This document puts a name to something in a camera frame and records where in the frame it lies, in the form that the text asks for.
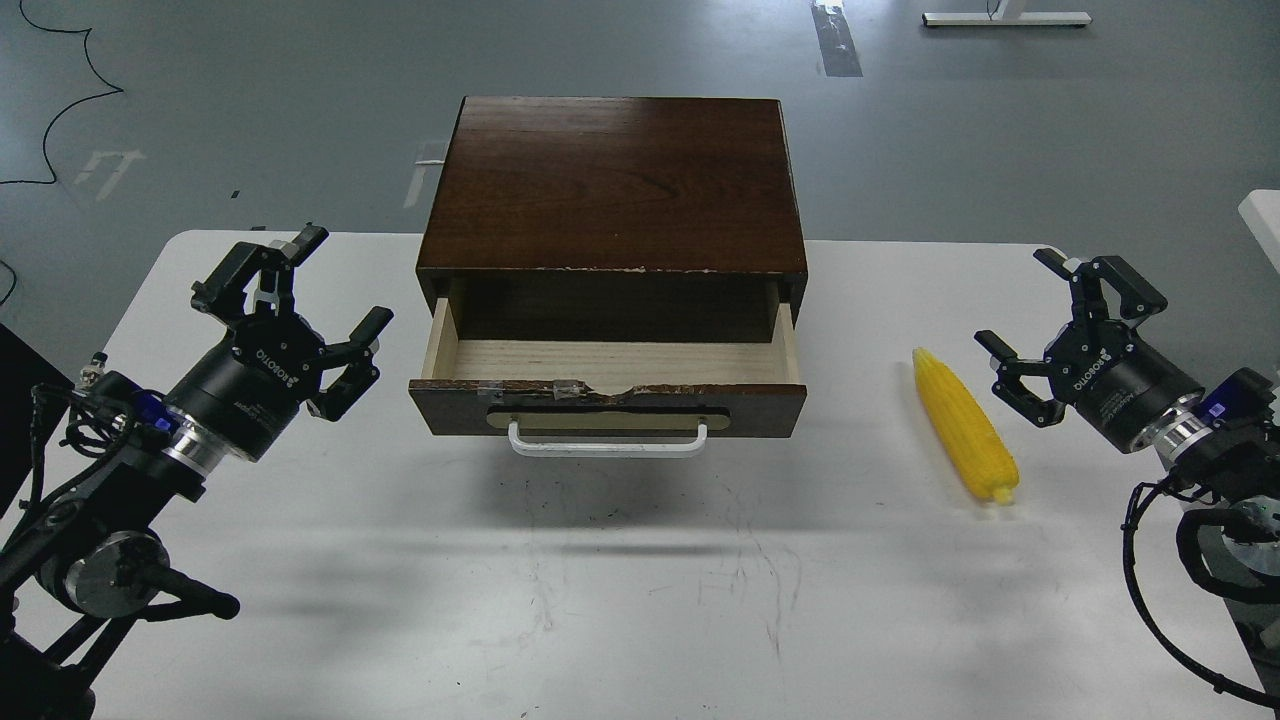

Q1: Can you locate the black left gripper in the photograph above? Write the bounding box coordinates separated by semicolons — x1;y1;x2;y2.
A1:
166;224;394;462

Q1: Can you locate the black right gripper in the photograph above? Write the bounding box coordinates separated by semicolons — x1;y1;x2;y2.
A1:
974;247;1204;454

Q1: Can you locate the yellow corn cob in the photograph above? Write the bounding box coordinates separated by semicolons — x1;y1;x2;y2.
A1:
911;347;1020;506

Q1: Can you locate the wooden drawer with white handle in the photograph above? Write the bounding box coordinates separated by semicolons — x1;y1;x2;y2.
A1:
410;273;806;439

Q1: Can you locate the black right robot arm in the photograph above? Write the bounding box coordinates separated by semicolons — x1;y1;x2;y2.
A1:
975;249;1279;708

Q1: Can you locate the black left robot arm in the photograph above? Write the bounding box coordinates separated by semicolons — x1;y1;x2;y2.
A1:
3;225;393;719

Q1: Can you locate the dark wooden cabinet box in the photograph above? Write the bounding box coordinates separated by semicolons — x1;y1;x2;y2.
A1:
416;95;808;309

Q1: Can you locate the white table base bar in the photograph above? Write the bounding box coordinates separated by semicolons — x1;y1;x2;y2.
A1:
922;1;1092;28

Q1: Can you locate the grey floor tape strip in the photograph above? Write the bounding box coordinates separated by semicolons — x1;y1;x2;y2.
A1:
810;1;863;78

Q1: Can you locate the black floor cable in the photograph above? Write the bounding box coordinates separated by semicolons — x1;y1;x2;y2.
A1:
0;0;125;306

